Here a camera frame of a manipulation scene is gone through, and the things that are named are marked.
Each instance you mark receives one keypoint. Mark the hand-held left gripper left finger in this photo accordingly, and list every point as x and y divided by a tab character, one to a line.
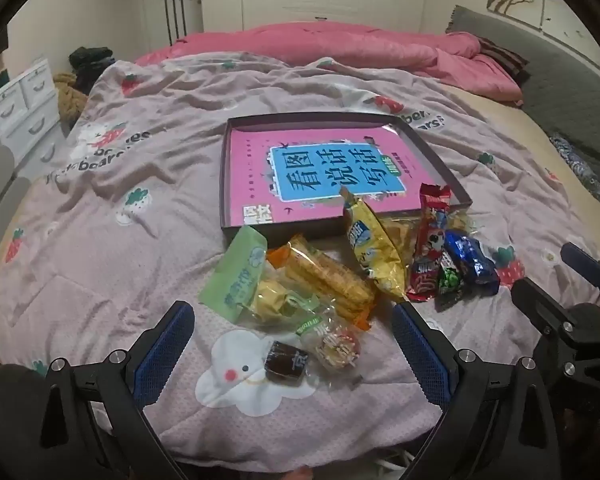
162	355

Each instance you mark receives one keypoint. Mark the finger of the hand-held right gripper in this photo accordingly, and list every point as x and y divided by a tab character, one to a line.
540	302
577	259

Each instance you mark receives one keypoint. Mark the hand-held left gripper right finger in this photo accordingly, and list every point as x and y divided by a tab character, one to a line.
420	355

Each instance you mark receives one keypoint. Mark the black green pea packet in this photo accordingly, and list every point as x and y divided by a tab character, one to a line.
447	285

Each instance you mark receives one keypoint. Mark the round candy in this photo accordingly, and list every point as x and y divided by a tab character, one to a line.
335	347

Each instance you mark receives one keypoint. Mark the blue snack packet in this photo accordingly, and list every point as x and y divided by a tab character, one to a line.
467	255

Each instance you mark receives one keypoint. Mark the red snack bar packet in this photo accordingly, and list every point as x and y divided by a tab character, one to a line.
427	260

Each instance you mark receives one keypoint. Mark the yellow snack packet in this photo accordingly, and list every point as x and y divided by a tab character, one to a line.
375	255

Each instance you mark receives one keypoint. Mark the green snack packet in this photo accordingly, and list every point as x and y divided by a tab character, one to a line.
235	270

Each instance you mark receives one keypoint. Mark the small dark candy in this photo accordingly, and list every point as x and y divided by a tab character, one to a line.
282	362

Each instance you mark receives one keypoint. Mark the yellow pastry packet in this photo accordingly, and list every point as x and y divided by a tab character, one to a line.
272	302

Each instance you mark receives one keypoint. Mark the clear bag with floss cake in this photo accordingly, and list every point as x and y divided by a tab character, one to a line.
397	235

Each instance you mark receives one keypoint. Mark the orange wafer roll packet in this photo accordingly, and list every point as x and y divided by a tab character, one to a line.
320	275

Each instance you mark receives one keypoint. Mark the dark cardboard box tray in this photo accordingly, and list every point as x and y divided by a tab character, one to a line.
425	160

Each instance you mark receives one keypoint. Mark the blue patterned cloth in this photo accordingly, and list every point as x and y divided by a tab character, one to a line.
575	160

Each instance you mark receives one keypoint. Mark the printed strawberry blanket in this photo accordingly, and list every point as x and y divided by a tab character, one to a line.
130	260

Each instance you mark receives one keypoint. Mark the beige bed sheet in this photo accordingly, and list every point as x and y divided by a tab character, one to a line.
505	125

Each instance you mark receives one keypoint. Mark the grey padded headboard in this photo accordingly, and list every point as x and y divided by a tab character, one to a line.
570	95

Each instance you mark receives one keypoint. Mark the pink book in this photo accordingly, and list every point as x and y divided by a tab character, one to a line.
250	160

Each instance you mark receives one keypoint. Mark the striped pillow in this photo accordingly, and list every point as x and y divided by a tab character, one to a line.
505	57

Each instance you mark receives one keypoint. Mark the white drawer cabinet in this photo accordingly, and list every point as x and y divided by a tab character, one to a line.
25	105

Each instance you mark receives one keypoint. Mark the dark clothes pile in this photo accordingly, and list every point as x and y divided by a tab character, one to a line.
90	62

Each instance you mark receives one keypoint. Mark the pink quilt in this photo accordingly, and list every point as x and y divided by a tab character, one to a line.
330	50

